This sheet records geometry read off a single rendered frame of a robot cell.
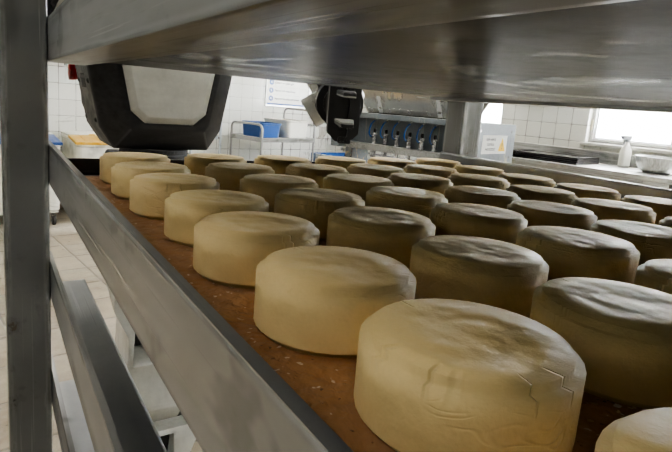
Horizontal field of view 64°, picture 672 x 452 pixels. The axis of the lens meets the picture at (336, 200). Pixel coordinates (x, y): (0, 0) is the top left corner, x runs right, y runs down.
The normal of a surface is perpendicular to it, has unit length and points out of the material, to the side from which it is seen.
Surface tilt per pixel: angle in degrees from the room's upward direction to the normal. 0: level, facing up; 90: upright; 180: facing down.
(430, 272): 90
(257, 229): 0
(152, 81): 90
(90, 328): 0
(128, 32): 90
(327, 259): 0
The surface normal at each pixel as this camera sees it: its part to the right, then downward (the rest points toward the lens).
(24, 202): 0.53, 0.19
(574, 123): -0.76, 0.05
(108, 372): 0.08, -0.98
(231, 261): -0.26, 0.15
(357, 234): -0.47, 0.11
